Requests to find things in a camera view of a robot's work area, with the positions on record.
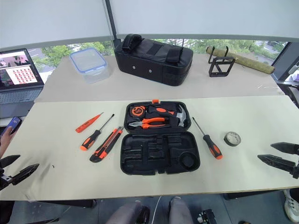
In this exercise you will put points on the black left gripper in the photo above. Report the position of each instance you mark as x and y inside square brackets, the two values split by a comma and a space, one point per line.
[4, 181]

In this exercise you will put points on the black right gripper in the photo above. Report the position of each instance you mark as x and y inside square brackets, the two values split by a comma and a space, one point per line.
[295, 170]

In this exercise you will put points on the dark smartphone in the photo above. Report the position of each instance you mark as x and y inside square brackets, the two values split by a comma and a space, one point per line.
[14, 123]

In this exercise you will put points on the grey tape roll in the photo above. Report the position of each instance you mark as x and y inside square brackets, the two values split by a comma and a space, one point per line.
[233, 144]

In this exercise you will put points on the orange tester screwdriver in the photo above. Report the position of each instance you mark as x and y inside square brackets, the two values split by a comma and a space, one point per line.
[84, 127]

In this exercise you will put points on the orange black utility knife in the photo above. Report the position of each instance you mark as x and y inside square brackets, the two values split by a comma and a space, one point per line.
[102, 149]

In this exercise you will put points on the black plastic tool case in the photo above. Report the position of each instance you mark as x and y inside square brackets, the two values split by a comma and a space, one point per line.
[161, 164]

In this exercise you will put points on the bystander bare hand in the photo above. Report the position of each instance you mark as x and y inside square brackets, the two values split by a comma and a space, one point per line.
[4, 142]

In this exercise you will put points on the white sneaker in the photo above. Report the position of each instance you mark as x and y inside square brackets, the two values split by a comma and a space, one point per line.
[292, 206]

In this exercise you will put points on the cream table cover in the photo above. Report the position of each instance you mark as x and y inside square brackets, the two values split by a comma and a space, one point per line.
[70, 177]

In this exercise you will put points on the grey laptop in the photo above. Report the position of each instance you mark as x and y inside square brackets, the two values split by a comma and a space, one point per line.
[18, 93]

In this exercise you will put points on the olive rolled mat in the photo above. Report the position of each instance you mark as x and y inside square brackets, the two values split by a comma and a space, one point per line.
[254, 64]

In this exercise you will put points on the black device white knobs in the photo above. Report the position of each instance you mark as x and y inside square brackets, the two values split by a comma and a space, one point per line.
[208, 217]

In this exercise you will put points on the grey rounded shape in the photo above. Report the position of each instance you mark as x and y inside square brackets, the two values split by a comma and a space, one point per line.
[180, 211]
[123, 213]

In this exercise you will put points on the clear container blue rimmed lid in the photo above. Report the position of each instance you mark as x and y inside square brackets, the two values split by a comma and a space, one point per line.
[90, 63]

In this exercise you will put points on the orange black tape measure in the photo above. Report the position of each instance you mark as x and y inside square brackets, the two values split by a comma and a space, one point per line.
[137, 110]

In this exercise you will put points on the beige table cover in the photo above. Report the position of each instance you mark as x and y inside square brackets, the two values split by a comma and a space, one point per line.
[144, 89]

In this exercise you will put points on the white roller blind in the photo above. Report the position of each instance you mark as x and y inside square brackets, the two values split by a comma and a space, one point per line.
[205, 16]
[51, 18]

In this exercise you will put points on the black fabric carry bag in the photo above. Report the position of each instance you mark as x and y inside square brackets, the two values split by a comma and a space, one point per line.
[151, 60]

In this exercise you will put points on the dark window frame post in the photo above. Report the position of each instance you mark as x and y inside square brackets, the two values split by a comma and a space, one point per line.
[112, 21]

